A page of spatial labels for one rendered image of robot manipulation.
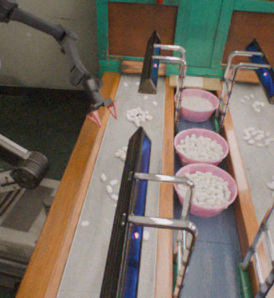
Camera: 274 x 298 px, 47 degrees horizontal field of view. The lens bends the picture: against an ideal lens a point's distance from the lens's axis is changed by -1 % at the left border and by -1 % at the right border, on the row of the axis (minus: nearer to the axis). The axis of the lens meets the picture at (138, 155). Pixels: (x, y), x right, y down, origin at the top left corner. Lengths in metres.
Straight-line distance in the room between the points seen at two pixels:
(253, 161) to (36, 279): 1.08
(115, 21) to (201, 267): 1.52
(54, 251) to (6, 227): 0.53
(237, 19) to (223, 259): 1.42
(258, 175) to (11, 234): 1.17
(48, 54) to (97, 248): 2.45
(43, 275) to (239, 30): 1.73
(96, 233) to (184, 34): 1.38
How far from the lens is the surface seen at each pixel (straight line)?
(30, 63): 3.43
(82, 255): 1.16
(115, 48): 2.19
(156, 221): 0.76
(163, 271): 1.10
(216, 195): 1.41
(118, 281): 0.68
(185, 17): 2.09
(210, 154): 1.58
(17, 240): 1.59
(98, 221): 1.24
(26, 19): 1.67
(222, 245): 1.32
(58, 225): 1.22
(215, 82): 2.18
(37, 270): 1.13
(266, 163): 1.63
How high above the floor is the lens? 1.71
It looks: 40 degrees down
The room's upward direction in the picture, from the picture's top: 3 degrees clockwise
